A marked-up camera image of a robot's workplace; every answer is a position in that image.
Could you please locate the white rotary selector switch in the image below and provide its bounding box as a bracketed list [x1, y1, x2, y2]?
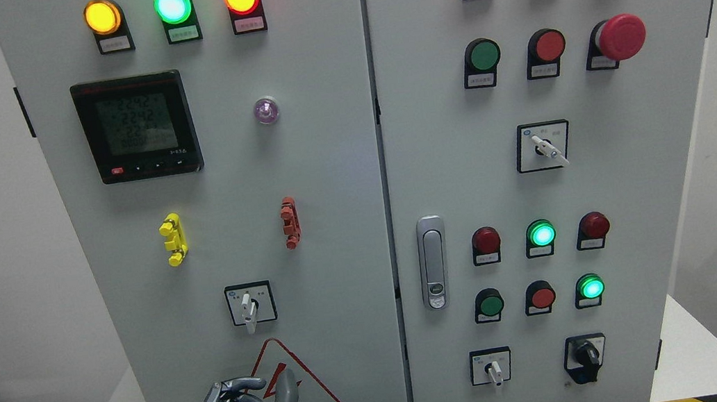
[516, 119, 570, 174]
[224, 280, 279, 335]
[468, 346, 512, 389]

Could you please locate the yellow plastic clip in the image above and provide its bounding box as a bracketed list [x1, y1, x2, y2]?
[158, 213, 188, 267]

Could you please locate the red-brown plastic clip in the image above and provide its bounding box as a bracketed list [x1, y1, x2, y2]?
[279, 196, 302, 250]

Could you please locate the green push button lower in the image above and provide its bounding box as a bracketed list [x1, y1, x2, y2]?
[474, 287, 505, 324]

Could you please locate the grey cabinet left door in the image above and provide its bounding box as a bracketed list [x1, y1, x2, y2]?
[0, 0, 407, 402]

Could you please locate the grey cabinet door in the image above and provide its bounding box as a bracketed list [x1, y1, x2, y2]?
[367, 0, 711, 402]
[0, 0, 407, 402]

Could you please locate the black digital power meter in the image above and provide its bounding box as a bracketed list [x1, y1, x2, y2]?
[70, 69, 204, 185]

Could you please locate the dark red indicator light left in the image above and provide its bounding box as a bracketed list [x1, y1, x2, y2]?
[471, 226, 502, 267]

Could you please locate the dark red indicator light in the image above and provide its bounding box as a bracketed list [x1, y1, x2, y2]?
[576, 210, 611, 252]
[471, 226, 502, 267]

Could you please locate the small purple clear indicator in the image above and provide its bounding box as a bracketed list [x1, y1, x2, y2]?
[253, 96, 281, 125]

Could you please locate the red push button lower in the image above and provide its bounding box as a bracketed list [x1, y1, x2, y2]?
[524, 280, 556, 317]

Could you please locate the green lit indicator light middle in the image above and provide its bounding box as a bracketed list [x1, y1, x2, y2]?
[525, 218, 557, 259]

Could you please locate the green lit indicator light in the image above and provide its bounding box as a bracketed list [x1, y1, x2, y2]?
[525, 218, 557, 259]
[153, 0, 203, 44]
[575, 273, 605, 310]

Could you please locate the green lit indicator light lower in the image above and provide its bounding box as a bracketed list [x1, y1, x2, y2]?
[575, 273, 605, 310]

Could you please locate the dark red indicator light right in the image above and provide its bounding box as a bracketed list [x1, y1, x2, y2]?
[576, 210, 611, 252]

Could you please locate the green lit indicator light top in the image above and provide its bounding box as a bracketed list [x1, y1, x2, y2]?
[153, 0, 203, 44]

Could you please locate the yellow indicator light top left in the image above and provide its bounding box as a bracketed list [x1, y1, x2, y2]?
[83, 0, 135, 55]

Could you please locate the red-rimmed yellow indicator light left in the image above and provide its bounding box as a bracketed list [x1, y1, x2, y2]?
[224, 0, 267, 35]

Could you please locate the green push button second row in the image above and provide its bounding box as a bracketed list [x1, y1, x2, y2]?
[463, 37, 501, 90]

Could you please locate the grey cabinet right door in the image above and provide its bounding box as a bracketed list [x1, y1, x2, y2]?
[367, 0, 711, 402]

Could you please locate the red push button second row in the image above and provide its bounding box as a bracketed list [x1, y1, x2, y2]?
[526, 28, 566, 81]

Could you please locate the red emergency stop mushroom button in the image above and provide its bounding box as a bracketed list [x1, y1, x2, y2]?
[586, 13, 647, 72]

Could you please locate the silver cabinet door handle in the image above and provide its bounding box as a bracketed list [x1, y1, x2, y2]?
[416, 215, 449, 310]

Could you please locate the black rotary knob switch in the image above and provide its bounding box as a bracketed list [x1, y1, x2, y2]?
[563, 333, 606, 385]

